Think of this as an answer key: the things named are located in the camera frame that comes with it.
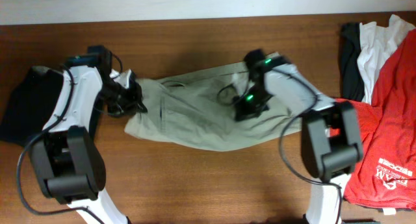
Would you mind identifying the khaki green shorts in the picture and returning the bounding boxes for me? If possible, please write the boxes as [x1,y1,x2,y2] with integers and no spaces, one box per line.
[124,62,300,151]

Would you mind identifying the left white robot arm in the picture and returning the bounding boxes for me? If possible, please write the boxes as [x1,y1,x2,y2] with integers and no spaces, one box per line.
[25,65,147,223]

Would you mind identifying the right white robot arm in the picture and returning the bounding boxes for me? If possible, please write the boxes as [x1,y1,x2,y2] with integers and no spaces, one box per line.
[233,57,363,223]

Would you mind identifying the folded black shorts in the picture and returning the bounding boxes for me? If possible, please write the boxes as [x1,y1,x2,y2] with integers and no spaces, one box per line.
[0,65,105,147]

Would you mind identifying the black garment in pile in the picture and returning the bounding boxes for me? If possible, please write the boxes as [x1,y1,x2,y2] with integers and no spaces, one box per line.
[339,22,365,101]

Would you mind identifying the white garment in pile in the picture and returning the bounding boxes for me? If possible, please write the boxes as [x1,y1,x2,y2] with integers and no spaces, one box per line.
[357,15,415,104]

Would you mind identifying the red printed t-shirt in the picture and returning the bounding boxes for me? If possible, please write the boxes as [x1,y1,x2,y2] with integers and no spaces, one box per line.
[344,31,415,210]

